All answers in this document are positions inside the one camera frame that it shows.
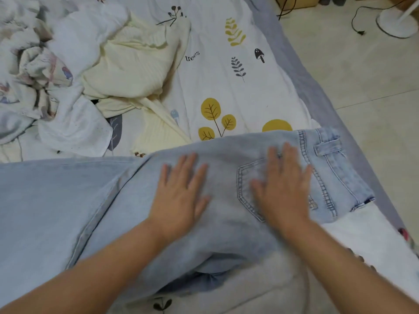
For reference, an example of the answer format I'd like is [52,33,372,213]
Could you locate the person's right hand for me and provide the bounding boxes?
[250,143,314,239]

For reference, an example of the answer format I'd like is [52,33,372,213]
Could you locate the person's left hand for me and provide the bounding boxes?
[147,152,212,245]

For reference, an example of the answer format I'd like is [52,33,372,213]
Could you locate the bed with leaf print bedding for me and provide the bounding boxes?
[0,0,419,314]

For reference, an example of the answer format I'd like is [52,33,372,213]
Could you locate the light blue denim jeans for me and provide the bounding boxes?
[0,127,375,308]

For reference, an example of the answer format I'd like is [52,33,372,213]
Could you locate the cartoon print pyjama trousers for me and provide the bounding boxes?
[0,0,74,144]

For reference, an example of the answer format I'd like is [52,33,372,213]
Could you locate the wooden dressing table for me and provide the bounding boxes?
[271,0,322,10]

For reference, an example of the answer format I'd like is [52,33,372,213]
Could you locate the white standing fan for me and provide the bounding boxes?
[376,0,419,40]

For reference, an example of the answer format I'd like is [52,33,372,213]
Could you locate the person's right forearm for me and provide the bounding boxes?
[282,219,419,314]

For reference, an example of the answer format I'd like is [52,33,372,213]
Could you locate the black fan cable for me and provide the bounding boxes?
[351,2,394,37]

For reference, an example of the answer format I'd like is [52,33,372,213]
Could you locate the person's left forearm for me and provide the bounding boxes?
[0,219,174,314]

